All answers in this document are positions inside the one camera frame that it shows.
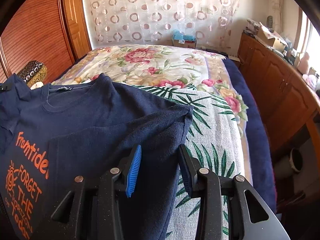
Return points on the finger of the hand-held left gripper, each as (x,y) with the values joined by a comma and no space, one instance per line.
(2,87)

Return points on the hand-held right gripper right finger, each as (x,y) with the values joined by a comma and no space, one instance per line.
(187,172)

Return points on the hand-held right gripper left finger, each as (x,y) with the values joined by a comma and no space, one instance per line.
(133,170)

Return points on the navy blue printed t-shirt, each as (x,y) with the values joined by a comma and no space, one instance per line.
(100,120)

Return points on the stack of folded patterned cloths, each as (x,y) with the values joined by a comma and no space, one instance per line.
(31,71)

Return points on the palm leaf print blanket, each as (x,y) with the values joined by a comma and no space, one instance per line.
(215,130)

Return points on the wooden louvered wardrobe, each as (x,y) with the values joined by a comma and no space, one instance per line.
(37,30)

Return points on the floral print blanket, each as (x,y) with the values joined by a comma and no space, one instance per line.
(150,65)

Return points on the round grey pot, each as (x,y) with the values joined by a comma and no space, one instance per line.
(293,161)

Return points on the wooden cabinet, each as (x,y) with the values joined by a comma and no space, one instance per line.
(280,80)

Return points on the cardboard box with blue contents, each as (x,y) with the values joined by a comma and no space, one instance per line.
(183,40)

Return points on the open cardboard box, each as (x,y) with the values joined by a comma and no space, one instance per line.
(271,38)

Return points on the pink plush toy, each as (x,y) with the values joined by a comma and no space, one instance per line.
(308,70)

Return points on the circle pattern sheer curtain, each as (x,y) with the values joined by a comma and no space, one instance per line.
(155,10)

